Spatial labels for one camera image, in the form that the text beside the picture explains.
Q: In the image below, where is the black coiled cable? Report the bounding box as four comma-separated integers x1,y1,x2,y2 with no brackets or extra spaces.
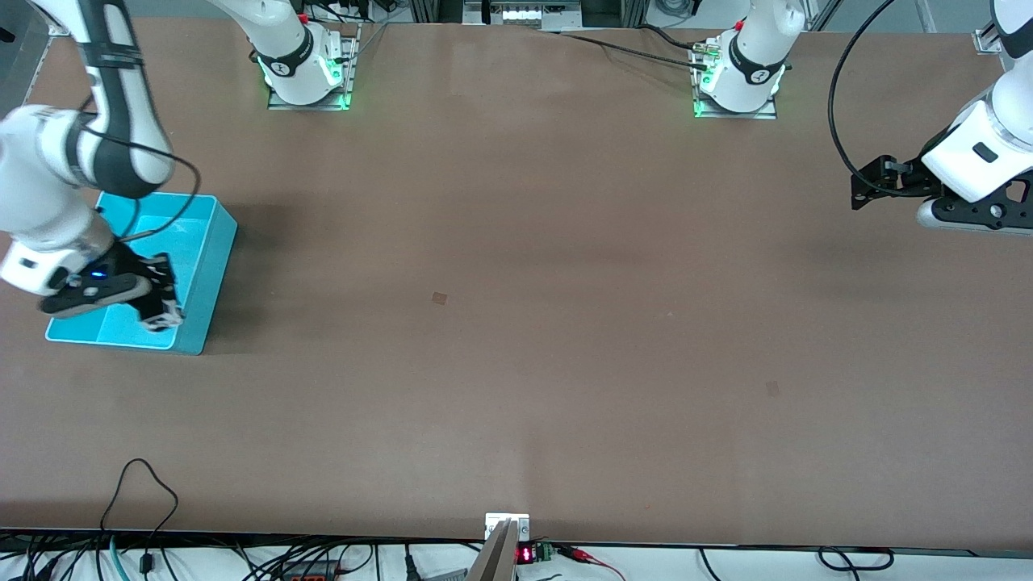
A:
817,546,895,572

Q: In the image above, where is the black power strip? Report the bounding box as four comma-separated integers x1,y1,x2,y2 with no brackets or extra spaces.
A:
278,558,345,581

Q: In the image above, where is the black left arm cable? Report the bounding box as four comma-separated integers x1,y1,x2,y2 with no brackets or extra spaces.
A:
829,0,901,197

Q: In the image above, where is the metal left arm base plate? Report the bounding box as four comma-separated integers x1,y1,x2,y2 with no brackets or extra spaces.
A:
692,36,780,120

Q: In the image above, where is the short thick black cable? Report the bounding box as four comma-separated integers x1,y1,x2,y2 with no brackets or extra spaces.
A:
638,24,719,54

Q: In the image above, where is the grey metal bar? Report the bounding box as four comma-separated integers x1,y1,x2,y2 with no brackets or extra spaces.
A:
466,520,518,581

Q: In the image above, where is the aluminium frame with lit device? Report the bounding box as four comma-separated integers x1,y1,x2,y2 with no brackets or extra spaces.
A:
408,0,650,27

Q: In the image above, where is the silver mounting bracket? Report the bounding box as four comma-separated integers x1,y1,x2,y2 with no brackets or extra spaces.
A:
485,513,530,541

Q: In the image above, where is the thin black looped cable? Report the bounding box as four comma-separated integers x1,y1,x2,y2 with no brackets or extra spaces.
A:
99,458,180,575

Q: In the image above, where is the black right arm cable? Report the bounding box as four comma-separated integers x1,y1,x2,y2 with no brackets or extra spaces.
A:
77,97,201,241

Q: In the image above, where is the long black table cable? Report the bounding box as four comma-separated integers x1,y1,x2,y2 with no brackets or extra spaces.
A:
539,31,711,72

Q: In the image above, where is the blue plastic bin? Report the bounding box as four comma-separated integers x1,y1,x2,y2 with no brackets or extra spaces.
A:
44,191,239,356

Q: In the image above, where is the red clip lead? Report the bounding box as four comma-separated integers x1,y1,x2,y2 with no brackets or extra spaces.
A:
555,545,627,581

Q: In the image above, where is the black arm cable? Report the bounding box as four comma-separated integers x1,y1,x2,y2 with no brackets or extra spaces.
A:
77,97,201,241
829,0,901,197

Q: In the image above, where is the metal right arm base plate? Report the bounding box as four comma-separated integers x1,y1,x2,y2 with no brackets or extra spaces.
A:
268,23,361,111

